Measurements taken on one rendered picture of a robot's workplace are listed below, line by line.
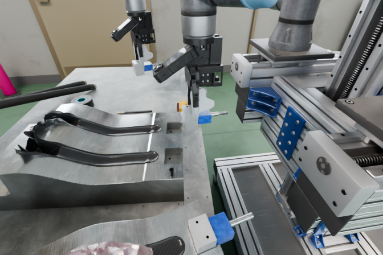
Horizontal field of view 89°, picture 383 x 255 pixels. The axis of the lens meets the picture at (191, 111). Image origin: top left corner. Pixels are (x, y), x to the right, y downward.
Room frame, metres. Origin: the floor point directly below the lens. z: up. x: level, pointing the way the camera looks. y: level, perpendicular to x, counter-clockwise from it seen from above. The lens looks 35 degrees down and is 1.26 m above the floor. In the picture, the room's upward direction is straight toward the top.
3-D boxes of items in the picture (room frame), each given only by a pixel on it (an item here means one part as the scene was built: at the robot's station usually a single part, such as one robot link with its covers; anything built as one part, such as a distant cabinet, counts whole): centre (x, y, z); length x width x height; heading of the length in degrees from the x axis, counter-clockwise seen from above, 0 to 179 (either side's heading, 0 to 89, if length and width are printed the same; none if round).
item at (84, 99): (0.69, 0.46, 0.82); 0.08 x 0.08 x 0.04
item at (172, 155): (0.34, 0.04, 0.87); 0.05 x 0.05 x 0.04; 3
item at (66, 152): (0.37, 0.26, 0.92); 0.35 x 0.16 x 0.09; 93
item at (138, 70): (0.82, 0.19, 0.93); 0.13 x 0.05 x 0.05; 118
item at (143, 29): (0.82, 0.20, 1.09); 0.09 x 0.08 x 0.12; 118
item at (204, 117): (0.45, -0.04, 0.93); 0.13 x 0.05 x 0.05; 102
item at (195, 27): (0.46, -0.01, 1.17); 0.08 x 0.08 x 0.05
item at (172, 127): (0.44, 0.05, 0.87); 0.05 x 0.05 x 0.04; 3
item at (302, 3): (0.77, -0.37, 1.20); 0.13 x 0.12 x 0.14; 8
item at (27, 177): (0.38, 0.27, 0.87); 0.50 x 0.26 x 0.14; 93
